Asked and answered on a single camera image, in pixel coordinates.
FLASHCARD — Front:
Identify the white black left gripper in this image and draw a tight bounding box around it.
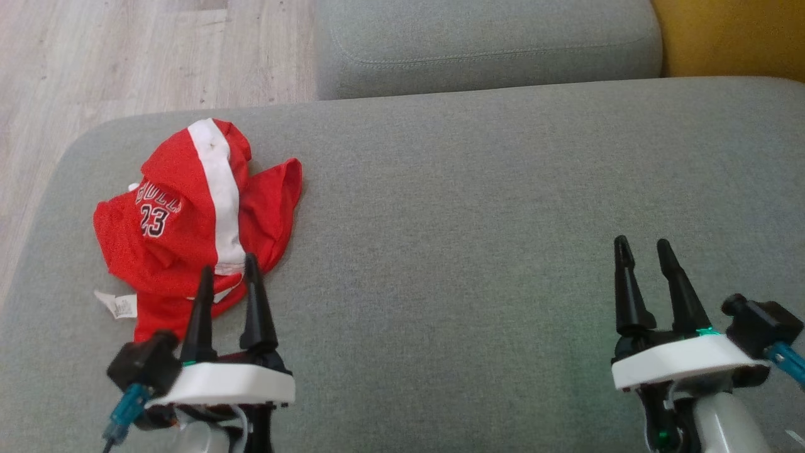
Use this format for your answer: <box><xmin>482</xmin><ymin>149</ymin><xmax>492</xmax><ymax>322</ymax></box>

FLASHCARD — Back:
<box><xmin>135</xmin><ymin>254</ymin><xmax>296</xmax><ymax>453</ymax></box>

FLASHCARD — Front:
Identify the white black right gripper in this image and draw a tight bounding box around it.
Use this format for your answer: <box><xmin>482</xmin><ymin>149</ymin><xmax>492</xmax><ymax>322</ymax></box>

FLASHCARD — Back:
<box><xmin>611</xmin><ymin>236</ymin><xmax>771</xmax><ymax>453</ymax></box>

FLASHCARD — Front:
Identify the red white jersey shirt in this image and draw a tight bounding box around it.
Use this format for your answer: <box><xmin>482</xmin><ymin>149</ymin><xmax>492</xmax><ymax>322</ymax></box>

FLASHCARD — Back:
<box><xmin>94</xmin><ymin>157</ymin><xmax>303</xmax><ymax>344</ymax></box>

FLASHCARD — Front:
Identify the red shorts white stripe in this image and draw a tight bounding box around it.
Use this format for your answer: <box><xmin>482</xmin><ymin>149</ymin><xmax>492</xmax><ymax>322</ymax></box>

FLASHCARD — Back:
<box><xmin>93</xmin><ymin>118</ymin><xmax>253</xmax><ymax>281</ymax></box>

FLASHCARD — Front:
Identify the large grey sofa seat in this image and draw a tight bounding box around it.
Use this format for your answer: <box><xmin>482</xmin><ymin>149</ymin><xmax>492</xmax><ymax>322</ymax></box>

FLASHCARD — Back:
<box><xmin>0</xmin><ymin>77</ymin><xmax>805</xmax><ymax>453</ymax></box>

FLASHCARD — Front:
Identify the large yellow sofa backrest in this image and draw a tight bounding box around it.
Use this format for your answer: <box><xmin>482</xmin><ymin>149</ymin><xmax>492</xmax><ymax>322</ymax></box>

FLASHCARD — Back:
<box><xmin>651</xmin><ymin>0</ymin><xmax>805</xmax><ymax>82</ymax></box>

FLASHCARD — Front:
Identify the right blue-plug cable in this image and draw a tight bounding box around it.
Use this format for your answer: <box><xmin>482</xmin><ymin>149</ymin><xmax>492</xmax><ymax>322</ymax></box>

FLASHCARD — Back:
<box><xmin>766</xmin><ymin>342</ymin><xmax>805</xmax><ymax>386</ymax></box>

